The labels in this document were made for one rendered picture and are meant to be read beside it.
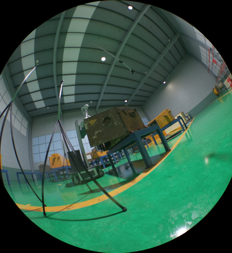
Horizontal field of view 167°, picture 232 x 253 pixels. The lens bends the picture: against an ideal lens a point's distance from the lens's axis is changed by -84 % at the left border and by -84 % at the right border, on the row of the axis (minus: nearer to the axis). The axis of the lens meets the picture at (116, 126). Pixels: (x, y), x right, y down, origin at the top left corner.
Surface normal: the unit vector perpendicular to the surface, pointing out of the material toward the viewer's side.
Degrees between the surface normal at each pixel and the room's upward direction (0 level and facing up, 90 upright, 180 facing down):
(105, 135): 90
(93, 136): 90
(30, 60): 180
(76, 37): 180
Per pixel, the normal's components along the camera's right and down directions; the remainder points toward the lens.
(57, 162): 0.37, -0.47
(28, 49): 0.37, 0.86
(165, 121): -0.85, 0.17
